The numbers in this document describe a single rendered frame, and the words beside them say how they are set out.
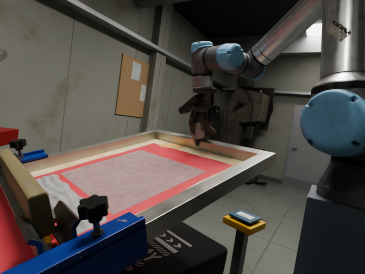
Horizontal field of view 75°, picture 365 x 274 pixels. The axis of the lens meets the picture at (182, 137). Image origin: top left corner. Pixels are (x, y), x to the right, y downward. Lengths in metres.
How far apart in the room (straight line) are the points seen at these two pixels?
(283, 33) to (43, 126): 3.11
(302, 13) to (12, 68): 2.99
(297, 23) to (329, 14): 0.22
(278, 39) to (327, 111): 0.37
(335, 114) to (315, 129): 0.04
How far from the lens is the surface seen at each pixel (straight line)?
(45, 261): 0.40
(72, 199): 0.63
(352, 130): 0.49
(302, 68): 7.29
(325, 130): 0.50
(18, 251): 0.53
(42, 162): 0.90
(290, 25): 0.81
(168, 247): 0.78
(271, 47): 0.82
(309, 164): 6.99
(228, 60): 0.74
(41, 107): 3.45
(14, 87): 3.32
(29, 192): 0.47
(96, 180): 0.72
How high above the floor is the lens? 1.33
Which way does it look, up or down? 4 degrees down
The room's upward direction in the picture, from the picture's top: 8 degrees clockwise
